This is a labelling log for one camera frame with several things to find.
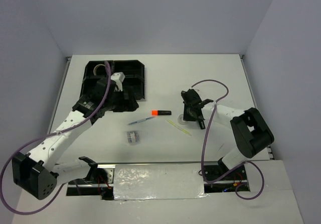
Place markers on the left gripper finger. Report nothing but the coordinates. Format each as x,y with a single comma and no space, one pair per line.
130,97
126,106

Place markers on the black four-compartment organizer tray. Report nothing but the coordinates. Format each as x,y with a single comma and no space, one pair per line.
133,70

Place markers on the yellow thin pen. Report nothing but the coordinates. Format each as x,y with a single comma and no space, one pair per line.
179,128

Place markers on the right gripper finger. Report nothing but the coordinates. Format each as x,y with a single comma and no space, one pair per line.
200,121
188,113

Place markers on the blue ballpoint pen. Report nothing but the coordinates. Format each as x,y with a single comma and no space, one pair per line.
141,120

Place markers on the metal mounting rail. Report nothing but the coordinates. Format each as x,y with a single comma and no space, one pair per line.
110,165

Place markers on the large clear tape roll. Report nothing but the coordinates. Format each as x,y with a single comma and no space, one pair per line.
99,69

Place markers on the silver foil covered panel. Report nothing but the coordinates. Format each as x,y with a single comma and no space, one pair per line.
157,181

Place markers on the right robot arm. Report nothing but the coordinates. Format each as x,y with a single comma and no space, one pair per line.
251,132

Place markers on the small clear tape roll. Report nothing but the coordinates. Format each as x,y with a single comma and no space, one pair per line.
181,120

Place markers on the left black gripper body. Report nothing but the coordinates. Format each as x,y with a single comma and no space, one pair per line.
119,96

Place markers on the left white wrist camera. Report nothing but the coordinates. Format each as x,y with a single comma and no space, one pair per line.
118,78

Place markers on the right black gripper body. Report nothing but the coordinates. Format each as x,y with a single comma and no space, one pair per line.
190,107

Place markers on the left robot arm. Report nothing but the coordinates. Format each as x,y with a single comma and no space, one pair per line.
38,172

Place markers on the orange highlighter marker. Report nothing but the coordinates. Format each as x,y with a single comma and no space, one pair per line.
161,112

